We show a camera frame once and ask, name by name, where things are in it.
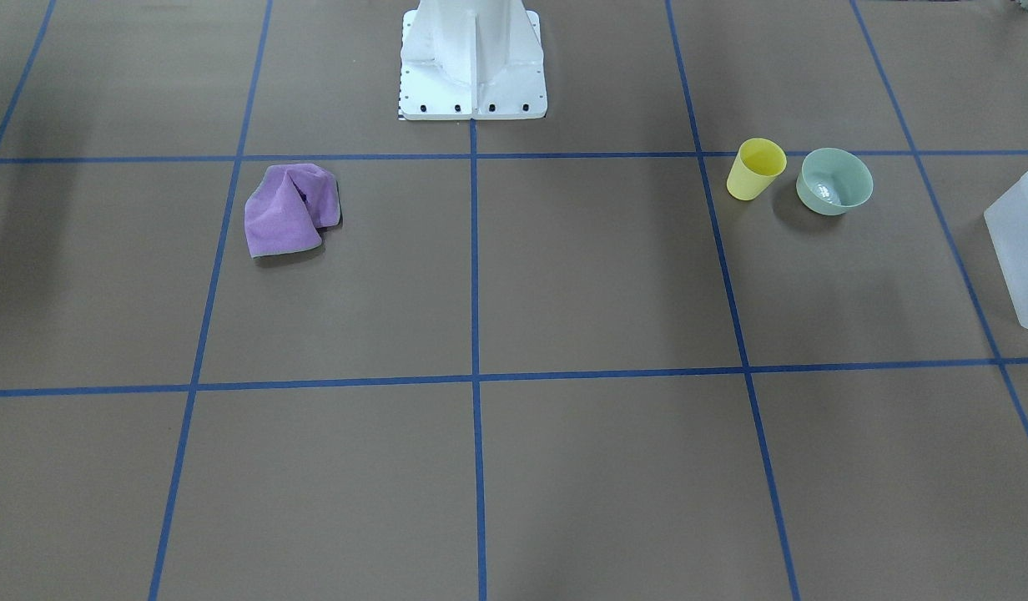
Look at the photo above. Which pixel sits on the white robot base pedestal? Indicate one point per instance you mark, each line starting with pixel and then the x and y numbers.
pixel 471 60

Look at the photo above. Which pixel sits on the translucent white storage box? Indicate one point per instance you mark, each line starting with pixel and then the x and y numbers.
pixel 1007 222

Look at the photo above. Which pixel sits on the yellow plastic cup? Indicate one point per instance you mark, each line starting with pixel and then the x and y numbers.
pixel 758 162

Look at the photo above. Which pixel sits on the mint green bowl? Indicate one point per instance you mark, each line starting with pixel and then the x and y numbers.
pixel 832 181

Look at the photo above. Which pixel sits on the purple microfiber cloth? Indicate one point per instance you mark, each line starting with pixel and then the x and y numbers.
pixel 292 204

